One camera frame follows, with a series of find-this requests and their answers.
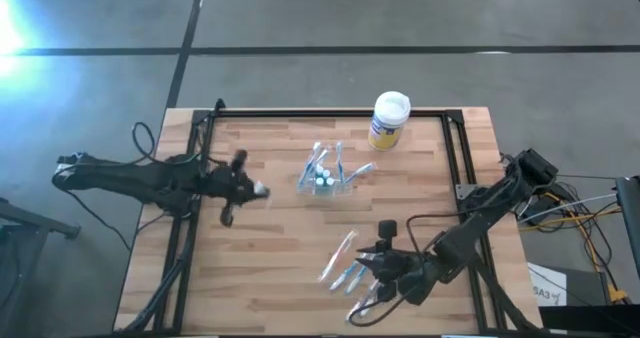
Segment white floor cable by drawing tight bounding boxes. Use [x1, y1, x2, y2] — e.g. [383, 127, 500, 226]
[517, 192, 619, 224]

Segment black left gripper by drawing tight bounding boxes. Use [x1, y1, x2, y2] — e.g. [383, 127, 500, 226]
[207, 150, 269, 227]

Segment yellow floor cable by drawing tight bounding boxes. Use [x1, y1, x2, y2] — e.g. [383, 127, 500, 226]
[519, 192, 629, 304]

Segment white paper label sheet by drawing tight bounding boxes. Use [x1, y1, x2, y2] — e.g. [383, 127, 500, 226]
[527, 261, 569, 308]

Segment yellow white Lysol wipes canister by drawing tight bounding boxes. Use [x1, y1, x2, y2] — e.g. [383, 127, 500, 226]
[367, 90, 412, 152]

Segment clear acrylic organizer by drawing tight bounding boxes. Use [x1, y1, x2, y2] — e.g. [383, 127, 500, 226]
[296, 165, 354, 198]

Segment black equipment frame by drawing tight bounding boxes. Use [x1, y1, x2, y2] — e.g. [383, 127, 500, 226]
[614, 175, 640, 284]

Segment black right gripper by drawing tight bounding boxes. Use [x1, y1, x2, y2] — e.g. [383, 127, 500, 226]
[357, 220, 441, 307]

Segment black equipment box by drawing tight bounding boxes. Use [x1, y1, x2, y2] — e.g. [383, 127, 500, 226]
[537, 265, 640, 337]

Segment orange white toothbrush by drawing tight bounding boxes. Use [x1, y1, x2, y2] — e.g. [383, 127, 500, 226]
[318, 229, 360, 283]

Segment black stand legs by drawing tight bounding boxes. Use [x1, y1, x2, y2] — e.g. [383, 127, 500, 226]
[0, 197, 81, 324]

